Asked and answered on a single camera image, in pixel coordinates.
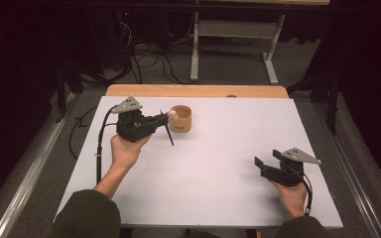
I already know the wooden cup with animal figure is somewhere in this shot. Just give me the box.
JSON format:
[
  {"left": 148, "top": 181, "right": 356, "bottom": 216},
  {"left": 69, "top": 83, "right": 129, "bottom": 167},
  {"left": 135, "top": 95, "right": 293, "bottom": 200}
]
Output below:
[{"left": 168, "top": 104, "right": 192, "bottom": 134}]

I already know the aluminium floor rail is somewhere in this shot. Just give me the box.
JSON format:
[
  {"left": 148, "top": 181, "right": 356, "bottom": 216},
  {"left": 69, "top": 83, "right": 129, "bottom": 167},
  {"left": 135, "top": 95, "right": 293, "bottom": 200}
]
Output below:
[
  {"left": 311, "top": 98, "right": 381, "bottom": 238},
  {"left": 0, "top": 92, "right": 77, "bottom": 238}
]

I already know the hand-held gripper black cable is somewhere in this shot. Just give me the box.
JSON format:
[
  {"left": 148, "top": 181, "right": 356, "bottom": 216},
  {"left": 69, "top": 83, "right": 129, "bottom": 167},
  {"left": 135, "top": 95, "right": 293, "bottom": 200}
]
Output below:
[
  {"left": 289, "top": 167, "right": 314, "bottom": 216},
  {"left": 95, "top": 105, "right": 119, "bottom": 184}
]

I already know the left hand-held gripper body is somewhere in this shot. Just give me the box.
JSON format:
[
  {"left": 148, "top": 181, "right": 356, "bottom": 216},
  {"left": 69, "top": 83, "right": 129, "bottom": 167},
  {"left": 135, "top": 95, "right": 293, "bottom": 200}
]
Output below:
[{"left": 111, "top": 96, "right": 162, "bottom": 143}]

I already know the person's dark left sleeve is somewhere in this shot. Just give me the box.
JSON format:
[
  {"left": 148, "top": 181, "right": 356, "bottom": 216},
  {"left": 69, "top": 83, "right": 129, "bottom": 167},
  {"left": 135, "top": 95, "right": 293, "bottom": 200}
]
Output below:
[{"left": 48, "top": 188, "right": 122, "bottom": 238}]

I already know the bundle of floor cables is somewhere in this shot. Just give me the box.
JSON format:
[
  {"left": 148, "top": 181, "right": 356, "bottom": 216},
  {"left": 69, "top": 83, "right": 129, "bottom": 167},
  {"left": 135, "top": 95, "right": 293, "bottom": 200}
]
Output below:
[{"left": 112, "top": 19, "right": 192, "bottom": 85}]

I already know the black cable on floor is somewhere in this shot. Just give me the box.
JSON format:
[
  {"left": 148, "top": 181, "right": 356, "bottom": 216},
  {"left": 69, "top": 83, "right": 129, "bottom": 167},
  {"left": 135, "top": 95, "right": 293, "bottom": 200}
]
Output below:
[{"left": 68, "top": 105, "right": 98, "bottom": 161}]

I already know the person's dark right sleeve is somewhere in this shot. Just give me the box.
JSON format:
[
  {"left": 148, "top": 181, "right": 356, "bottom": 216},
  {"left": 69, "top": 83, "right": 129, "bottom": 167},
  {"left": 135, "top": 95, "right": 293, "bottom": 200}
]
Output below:
[{"left": 273, "top": 215, "right": 332, "bottom": 238}]

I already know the right hand-held gripper black cable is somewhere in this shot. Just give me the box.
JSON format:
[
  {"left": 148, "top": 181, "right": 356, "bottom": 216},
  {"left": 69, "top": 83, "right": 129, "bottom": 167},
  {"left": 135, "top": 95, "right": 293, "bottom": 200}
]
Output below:
[{"left": 289, "top": 167, "right": 314, "bottom": 216}]

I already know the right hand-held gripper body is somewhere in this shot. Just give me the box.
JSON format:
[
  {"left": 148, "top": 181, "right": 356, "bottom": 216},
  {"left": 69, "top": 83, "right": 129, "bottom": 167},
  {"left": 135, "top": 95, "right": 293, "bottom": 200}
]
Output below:
[{"left": 260, "top": 147, "right": 322, "bottom": 187}]

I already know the black device with red light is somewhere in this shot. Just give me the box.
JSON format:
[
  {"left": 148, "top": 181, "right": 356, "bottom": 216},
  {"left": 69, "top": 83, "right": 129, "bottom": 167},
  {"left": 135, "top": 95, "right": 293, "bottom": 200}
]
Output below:
[{"left": 113, "top": 8, "right": 137, "bottom": 70}]

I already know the person's dark sleeve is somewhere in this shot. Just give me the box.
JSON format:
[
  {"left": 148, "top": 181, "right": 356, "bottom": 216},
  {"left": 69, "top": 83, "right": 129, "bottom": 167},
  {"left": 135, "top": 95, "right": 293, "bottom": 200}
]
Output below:
[
  {"left": 48, "top": 188, "right": 122, "bottom": 238},
  {"left": 273, "top": 215, "right": 332, "bottom": 238}
]

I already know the black metal stand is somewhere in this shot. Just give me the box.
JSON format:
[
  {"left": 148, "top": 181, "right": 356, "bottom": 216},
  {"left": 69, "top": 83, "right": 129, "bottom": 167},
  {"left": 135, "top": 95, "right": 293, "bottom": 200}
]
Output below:
[
  {"left": 54, "top": 62, "right": 84, "bottom": 124},
  {"left": 287, "top": 70, "right": 342, "bottom": 136}
]

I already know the person's left hand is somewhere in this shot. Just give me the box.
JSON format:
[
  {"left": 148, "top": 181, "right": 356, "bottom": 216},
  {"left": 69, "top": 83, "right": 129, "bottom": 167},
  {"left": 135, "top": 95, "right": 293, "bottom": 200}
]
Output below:
[{"left": 110, "top": 133, "right": 152, "bottom": 173}]

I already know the person's right hand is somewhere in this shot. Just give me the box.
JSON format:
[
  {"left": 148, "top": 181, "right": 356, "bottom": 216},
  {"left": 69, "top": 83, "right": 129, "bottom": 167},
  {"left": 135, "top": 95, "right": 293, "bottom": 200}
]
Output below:
[{"left": 272, "top": 180, "right": 310, "bottom": 216}]

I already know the left hand-held gripper black cable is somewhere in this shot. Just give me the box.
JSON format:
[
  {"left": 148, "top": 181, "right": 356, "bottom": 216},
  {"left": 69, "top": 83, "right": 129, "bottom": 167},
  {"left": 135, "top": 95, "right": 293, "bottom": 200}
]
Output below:
[{"left": 95, "top": 105, "right": 119, "bottom": 184}]

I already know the black pen with orange end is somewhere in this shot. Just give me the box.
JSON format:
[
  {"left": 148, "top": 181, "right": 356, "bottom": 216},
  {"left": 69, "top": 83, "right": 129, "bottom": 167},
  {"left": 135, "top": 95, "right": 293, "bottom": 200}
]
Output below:
[{"left": 159, "top": 109, "right": 176, "bottom": 147}]

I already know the white metal desk frame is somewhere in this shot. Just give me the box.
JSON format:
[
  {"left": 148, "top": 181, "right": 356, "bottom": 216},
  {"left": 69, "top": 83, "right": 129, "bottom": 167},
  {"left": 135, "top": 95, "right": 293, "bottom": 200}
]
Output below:
[{"left": 190, "top": 11, "right": 287, "bottom": 85}]

